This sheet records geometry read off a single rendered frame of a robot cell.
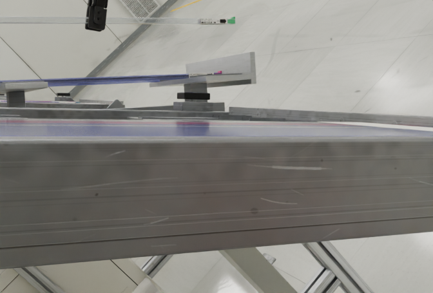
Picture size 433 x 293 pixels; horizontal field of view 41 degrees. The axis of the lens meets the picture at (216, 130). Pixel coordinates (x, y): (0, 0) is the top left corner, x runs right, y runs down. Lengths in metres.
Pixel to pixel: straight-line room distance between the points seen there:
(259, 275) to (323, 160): 1.07
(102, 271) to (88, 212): 1.57
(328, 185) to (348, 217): 0.03
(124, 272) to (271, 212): 1.56
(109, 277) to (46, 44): 6.79
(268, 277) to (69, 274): 0.67
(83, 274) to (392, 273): 0.89
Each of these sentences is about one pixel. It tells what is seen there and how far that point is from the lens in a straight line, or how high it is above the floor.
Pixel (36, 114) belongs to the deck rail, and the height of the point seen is 0.96.
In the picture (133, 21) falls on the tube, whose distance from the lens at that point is 1.16.
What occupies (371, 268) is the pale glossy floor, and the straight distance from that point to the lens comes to 1.72.
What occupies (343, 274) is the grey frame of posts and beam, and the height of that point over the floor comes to 0.29.
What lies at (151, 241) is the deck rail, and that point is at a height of 0.94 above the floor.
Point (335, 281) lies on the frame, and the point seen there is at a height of 0.30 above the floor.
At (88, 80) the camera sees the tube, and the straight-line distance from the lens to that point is 1.20.
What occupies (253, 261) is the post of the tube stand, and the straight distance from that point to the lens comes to 1.39.
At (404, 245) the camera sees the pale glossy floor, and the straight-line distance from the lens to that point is 1.71.
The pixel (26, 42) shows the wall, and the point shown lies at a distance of 8.45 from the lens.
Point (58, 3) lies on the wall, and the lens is 8.57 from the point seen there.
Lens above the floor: 1.06
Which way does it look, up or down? 19 degrees down
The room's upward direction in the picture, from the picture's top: 41 degrees counter-clockwise
